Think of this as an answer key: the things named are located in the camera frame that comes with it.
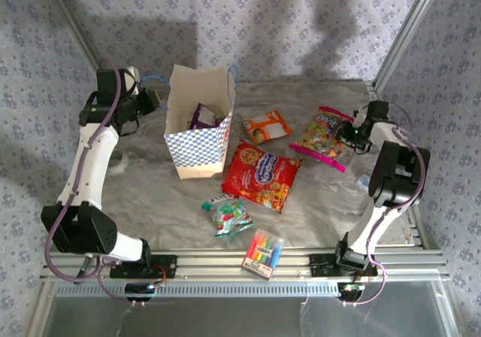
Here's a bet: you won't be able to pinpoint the colourful candy bag pink edges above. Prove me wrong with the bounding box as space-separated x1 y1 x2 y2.
288 105 356 173

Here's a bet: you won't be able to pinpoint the purple snack packet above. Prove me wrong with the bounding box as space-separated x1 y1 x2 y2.
189 102 226 130

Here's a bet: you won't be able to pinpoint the blue checkered paper bag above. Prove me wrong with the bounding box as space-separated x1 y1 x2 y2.
141 64 241 181

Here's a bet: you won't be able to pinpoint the orange snack packet white back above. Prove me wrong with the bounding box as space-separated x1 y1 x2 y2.
242 110 293 145

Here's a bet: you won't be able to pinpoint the large red snack bag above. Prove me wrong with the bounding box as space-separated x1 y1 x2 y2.
221 139 304 214

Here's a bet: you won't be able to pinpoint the white tape roll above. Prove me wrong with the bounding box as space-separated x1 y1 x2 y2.
108 152 129 175

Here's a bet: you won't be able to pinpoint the teal red Fox's candy packet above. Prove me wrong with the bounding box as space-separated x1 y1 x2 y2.
201 196 255 238

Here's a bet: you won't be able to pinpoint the pack of coloured markers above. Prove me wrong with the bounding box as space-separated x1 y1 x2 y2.
240 228 286 281

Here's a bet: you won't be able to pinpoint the small circuit board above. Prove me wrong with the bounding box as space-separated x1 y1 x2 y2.
336 281 368 302
124 281 168 302

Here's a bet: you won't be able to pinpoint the aluminium frame post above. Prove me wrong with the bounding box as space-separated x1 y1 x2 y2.
37 0 104 74
371 0 446 90

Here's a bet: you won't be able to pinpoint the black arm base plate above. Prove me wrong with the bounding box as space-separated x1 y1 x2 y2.
109 254 178 280
308 253 379 278

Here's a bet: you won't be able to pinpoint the aluminium side rail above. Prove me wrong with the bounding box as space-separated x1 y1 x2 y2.
370 80 467 337

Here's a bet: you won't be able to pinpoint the aluminium mounting rail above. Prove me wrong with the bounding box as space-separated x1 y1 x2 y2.
39 249 450 280

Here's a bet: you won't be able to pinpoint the slotted grey cable duct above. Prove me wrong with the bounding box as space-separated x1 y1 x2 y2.
54 280 345 299

